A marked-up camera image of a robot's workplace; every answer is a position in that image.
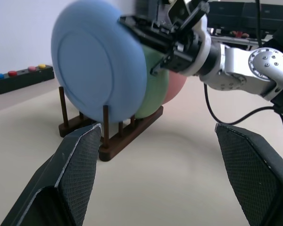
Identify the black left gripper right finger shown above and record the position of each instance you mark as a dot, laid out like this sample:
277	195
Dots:
252	179

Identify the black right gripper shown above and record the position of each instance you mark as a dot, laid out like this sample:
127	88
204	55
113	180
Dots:
182	57

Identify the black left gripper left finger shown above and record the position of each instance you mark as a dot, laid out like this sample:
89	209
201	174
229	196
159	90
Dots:
70	179

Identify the pink plate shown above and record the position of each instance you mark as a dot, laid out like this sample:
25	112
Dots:
174	87

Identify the green plate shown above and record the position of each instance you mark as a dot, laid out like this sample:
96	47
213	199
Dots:
153	94

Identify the blue plate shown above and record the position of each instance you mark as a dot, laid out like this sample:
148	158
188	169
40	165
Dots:
85	66

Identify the dark wooden dish rack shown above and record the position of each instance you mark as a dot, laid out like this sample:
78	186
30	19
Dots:
122	146

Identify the black equipment case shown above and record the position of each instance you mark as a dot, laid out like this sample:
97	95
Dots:
240	16

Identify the black button box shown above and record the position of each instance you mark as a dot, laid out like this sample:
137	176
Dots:
23	80

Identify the yellow push button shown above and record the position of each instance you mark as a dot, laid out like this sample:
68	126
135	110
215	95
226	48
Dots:
41	66

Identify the pink push button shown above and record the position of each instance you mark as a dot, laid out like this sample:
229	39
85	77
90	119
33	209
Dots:
32	68

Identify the red push button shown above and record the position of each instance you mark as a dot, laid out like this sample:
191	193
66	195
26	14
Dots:
12	73

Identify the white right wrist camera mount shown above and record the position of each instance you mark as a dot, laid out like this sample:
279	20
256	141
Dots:
203	47

